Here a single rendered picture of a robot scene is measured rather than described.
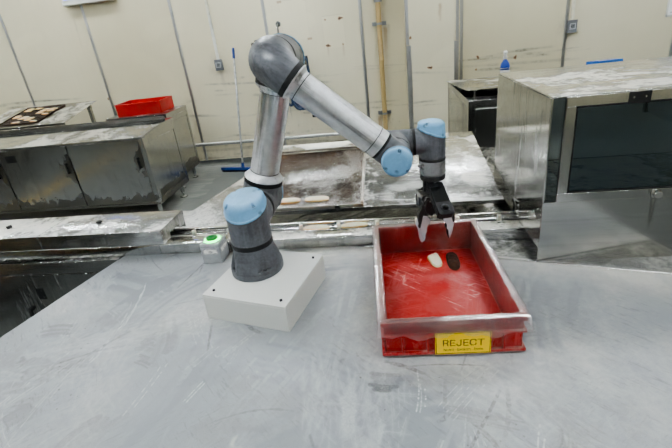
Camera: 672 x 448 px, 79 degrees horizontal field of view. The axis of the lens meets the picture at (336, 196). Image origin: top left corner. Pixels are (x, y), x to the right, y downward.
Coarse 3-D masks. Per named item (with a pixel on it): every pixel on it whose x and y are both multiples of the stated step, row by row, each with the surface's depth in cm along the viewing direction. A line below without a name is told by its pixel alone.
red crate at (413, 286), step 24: (384, 264) 128; (408, 264) 127; (408, 288) 115; (432, 288) 114; (456, 288) 113; (480, 288) 112; (408, 312) 106; (432, 312) 105; (456, 312) 104; (480, 312) 103; (504, 336) 89
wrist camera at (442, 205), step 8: (432, 184) 116; (440, 184) 116; (432, 192) 114; (440, 192) 114; (432, 200) 114; (440, 200) 113; (448, 200) 113; (440, 208) 111; (448, 208) 111; (440, 216) 111; (448, 216) 111
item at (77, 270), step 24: (0, 264) 159; (24, 264) 160; (48, 264) 159; (72, 264) 157; (96, 264) 156; (0, 288) 166; (24, 288) 165; (48, 288) 164; (72, 288) 162; (0, 312) 172; (24, 312) 170; (0, 336) 177
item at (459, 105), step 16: (464, 80) 364; (480, 80) 347; (496, 80) 332; (448, 96) 378; (464, 96) 303; (480, 96) 296; (496, 96) 290; (448, 112) 384; (464, 112) 306; (480, 112) 288; (496, 112) 287; (448, 128) 391; (464, 128) 310; (480, 128) 292; (480, 144) 297
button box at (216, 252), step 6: (222, 240) 141; (204, 246) 139; (210, 246) 138; (216, 246) 138; (222, 246) 141; (228, 246) 146; (204, 252) 140; (210, 252) 139; (216, 252) 139; (222, 252) 141; (228, 252) 146; (204, 258) 141; (210, 258) 140; (216, 258) 140; (222, 258) 140
